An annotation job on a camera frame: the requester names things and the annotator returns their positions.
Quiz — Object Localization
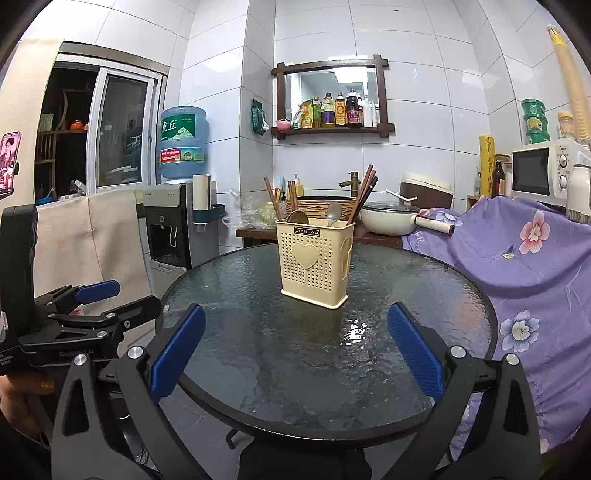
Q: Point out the metal spoon wooden handle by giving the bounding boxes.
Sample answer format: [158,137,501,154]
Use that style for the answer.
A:
[287,210,310,225]

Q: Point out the person's left hand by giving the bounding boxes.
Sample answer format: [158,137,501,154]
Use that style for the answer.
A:
[1,373,55,438]

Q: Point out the beige cloth cover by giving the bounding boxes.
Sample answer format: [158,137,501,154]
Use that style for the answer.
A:
[34,189,151,315]

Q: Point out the water dispenser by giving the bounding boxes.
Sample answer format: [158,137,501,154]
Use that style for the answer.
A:
[143,182,225,298]

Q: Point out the round glass table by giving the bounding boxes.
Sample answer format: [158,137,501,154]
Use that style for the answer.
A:
[157,243,498,446]

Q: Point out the white pan with lid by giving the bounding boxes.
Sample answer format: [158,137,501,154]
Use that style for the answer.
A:
[361,202,455,236]

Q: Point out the cream plastic utensil holder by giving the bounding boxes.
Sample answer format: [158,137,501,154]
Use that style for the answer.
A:
[276,218,355,309]

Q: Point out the purple floral cloth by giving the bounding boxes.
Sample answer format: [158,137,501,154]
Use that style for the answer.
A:
[403,197,590,454]

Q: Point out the brown rice cooker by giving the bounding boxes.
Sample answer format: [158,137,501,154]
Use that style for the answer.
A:
[399,173,454,209]

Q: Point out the clear plastic bag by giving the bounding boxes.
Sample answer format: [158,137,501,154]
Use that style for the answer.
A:
[222,190,276,230]

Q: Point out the woven basin sink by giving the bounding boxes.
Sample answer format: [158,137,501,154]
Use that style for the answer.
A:
[297,196,356,221]

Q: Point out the brass faucet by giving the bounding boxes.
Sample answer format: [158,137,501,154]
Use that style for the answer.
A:
[339,171,361,197]

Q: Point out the dark glass bottle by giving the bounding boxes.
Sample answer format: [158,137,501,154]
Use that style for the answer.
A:
[491,161,505,198]

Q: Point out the yellow soap bottle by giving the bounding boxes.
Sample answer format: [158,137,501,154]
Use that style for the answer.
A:
[293,173,304,198]

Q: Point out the white microwave oven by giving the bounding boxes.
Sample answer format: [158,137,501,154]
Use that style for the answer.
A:
[510,138,590,207]

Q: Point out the yellow paper roll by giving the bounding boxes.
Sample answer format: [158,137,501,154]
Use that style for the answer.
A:
[480,135,495,197]

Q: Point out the white thermos jug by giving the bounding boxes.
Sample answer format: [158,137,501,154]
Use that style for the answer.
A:
[566,164,591,225]

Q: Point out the green stacked containers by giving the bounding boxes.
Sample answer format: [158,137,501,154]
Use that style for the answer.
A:
[521,99,550,144]

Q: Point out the tall beige rolled mat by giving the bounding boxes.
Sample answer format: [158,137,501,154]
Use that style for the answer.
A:
[547,24,591,145]

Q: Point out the sliding window frame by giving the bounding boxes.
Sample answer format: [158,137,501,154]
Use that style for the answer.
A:
[34,42,169,204]

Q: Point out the wooden framed wall shelf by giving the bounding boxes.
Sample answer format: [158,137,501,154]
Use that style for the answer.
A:
[271,54,396,140]

